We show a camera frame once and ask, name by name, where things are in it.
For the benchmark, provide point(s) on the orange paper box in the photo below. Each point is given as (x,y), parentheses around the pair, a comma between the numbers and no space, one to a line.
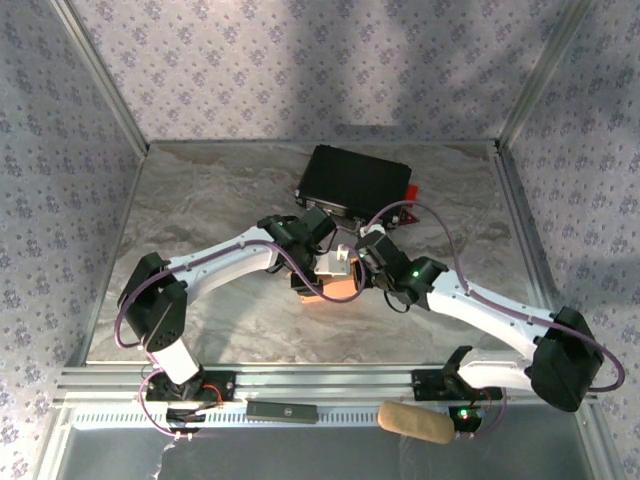
(330,287)

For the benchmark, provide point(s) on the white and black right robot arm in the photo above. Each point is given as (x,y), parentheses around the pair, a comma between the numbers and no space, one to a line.
(480,310)

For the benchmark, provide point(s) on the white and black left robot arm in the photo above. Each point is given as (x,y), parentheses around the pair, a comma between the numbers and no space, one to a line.
(225,262)

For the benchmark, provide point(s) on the small red warning triangle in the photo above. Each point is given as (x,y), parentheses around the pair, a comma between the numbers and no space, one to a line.
(409,222)

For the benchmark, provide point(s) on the red plastic block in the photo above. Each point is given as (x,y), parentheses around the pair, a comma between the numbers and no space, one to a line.
(411,192)

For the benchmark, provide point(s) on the black hard case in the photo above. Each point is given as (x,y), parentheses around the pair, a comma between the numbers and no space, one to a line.
(355,175)

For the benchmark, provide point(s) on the flat black rectangular device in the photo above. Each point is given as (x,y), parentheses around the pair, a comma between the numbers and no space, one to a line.
(280,411)

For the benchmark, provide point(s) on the tan foam roll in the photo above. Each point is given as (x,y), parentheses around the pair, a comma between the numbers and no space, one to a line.
(415,422)

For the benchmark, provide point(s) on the grey metal sheet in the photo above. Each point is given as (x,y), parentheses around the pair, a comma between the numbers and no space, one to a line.
(300,455)

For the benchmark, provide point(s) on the black left connector board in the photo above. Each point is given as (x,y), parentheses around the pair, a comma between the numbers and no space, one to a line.
(182,415)

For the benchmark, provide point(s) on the right circuit board green light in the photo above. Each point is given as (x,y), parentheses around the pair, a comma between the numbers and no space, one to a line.
(467,420)

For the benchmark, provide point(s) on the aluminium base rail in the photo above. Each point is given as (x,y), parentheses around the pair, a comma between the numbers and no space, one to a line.
(325,385)

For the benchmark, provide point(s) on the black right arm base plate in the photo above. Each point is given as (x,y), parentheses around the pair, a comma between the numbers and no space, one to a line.
(425,385)

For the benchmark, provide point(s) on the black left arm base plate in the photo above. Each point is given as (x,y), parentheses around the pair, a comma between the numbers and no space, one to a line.
(222,387)

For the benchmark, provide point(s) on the aluminium side rail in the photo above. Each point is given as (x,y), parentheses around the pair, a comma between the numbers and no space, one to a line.
(126,205)
(522,215)

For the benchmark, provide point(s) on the aluminium corner post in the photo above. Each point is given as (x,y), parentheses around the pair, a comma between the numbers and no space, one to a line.
(101,75)
(544,75)

